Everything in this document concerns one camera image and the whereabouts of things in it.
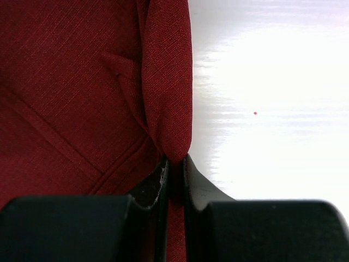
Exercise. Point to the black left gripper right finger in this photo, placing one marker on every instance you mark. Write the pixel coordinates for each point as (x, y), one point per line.
(220, 228)

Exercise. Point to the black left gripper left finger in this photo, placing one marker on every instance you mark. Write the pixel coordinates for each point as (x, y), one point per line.
(130, 227)

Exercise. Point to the red cloth napkin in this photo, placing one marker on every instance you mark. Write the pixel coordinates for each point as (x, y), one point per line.
(94, 94)

